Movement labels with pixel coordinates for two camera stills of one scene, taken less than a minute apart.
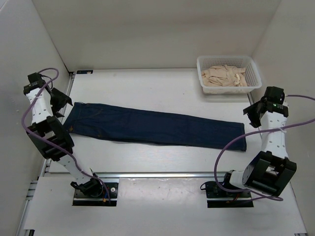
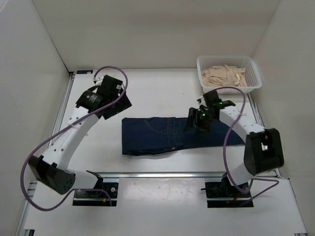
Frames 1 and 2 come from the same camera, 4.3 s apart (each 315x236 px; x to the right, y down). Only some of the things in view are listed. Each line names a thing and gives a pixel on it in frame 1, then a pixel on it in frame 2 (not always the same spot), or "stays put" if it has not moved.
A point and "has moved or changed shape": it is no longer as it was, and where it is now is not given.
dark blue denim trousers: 97,122 has moved or changed shape
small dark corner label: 85,72 stays put
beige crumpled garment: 224,75 stays put
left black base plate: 81,199 stays put
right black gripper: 249,110 → 194,113
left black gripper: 63,99 → 124,103
